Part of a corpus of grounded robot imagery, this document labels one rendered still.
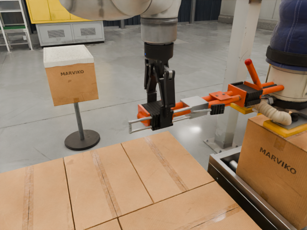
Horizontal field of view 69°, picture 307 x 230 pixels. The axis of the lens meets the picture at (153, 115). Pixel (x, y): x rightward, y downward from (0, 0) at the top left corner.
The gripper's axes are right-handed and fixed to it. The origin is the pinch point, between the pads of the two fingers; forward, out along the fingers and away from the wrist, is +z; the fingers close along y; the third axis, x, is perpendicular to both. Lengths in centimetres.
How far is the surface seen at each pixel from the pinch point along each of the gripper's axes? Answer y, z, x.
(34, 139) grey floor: 204, 121, 62
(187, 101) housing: 0.7, -1.0, -10.8
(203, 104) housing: -2.5, -0.8, -14.6
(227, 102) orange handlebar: -2.4, 0.6, -24.4
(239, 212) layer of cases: -3, 66, -45
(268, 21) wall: 730, 90, -918
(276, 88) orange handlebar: -1.9, -0.1, -47.4
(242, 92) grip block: -2.3, -1.7, -30.4
